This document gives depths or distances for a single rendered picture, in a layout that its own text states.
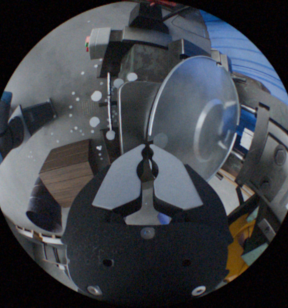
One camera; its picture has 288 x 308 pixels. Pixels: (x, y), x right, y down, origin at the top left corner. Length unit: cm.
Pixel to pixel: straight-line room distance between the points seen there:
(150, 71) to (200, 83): 14
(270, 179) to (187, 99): 19
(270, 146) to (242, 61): 151
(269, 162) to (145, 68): 31
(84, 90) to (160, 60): 69
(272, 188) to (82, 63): 108
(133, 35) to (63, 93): 74
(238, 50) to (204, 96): 163
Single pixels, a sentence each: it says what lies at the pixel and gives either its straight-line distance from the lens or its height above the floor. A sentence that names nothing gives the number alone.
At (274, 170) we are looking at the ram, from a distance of 22.
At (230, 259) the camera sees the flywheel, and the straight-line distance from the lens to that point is 56.
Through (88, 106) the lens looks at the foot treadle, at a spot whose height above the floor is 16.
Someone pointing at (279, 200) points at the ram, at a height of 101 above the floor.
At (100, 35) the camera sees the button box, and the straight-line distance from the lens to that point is 32.
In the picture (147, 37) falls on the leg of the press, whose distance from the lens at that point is 32.
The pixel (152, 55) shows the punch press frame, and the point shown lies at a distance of 30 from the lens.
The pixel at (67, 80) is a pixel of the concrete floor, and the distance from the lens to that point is 94.
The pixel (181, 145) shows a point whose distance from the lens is 16.
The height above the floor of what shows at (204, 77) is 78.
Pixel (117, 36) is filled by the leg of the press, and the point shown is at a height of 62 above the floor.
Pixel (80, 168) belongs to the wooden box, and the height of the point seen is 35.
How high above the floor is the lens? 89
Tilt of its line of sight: 51 degrees down
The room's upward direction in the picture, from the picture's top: 139 degrees clockwise
